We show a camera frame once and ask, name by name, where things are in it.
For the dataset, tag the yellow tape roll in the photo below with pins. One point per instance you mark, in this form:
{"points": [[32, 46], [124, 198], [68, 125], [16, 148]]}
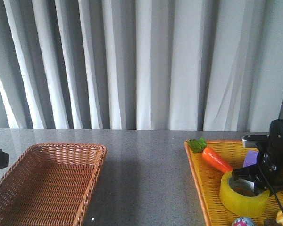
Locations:
{"points": [[241, 197]]}

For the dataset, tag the purple foam cube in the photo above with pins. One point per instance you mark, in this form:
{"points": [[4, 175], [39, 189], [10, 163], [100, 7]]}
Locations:
{"points": [[250, 158]]}

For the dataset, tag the yellow wicker basket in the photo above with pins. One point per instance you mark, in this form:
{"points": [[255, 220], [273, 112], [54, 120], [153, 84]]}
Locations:
{"points": [[207, 180]]}

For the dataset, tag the colourful patterned ball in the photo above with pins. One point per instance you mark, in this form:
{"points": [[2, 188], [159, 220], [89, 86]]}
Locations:
{"points": [[243, 221]]}

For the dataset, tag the dark brown toy piece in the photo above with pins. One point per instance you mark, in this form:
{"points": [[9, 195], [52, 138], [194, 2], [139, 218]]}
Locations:
{"points": [[271, 222]]}

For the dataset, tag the brown wicker basket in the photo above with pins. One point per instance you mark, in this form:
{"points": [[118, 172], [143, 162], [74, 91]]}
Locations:
{"points": [[51, 184]]}

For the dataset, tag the orange toy carrot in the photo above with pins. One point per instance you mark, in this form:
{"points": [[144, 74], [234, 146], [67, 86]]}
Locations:
{"points": [[209, 155]]}

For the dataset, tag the grey pleated curtain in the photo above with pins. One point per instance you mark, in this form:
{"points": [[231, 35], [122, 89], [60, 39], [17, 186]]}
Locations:
{"points": [[194, 65]]}

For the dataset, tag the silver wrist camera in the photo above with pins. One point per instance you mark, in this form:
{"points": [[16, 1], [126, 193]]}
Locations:
{"points": [[249, 141]]}

